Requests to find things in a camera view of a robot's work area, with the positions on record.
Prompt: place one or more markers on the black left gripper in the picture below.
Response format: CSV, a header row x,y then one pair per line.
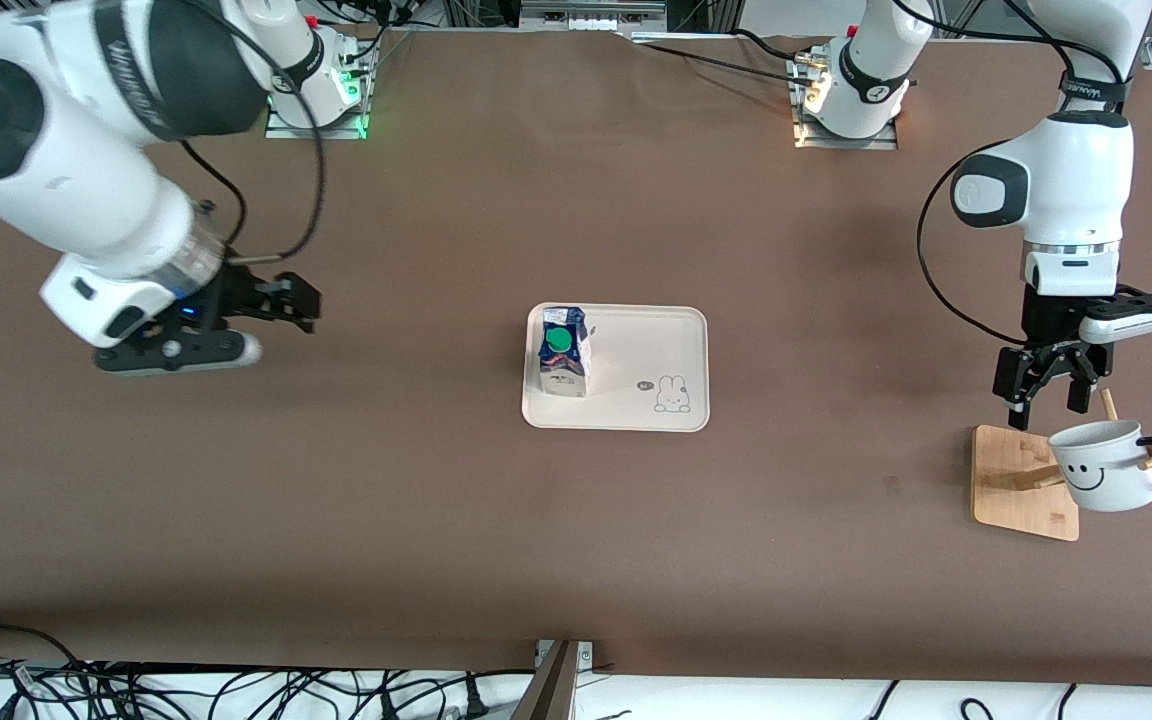
x,y
1048,318

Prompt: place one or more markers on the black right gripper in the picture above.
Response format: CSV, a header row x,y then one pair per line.
x,y
233,294

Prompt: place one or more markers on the white smiley face cup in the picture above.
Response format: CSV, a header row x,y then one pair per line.
x,y
1101,470

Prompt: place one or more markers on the blue white milk carton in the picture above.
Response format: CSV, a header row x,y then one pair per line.
x,y
564,365

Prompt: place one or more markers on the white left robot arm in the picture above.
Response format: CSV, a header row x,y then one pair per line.
x,y
1076,170

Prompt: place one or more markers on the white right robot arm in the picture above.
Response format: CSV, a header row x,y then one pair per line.
x,y
86,150

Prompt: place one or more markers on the wooden cup stand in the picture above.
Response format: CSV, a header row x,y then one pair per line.
x,y
1021,500

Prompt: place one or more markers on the white rabbit print tray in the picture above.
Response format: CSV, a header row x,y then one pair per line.
x,y
636,400

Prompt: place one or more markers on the grey device with white sockets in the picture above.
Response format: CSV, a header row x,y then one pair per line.
x,y
591,15

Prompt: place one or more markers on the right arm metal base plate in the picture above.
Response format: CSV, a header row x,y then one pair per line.
x,y
336,128

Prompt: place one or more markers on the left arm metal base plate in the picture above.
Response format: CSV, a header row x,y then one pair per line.
x,y
886,142

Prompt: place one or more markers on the grey metal bracket bar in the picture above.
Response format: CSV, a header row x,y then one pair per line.
x,y
554,685

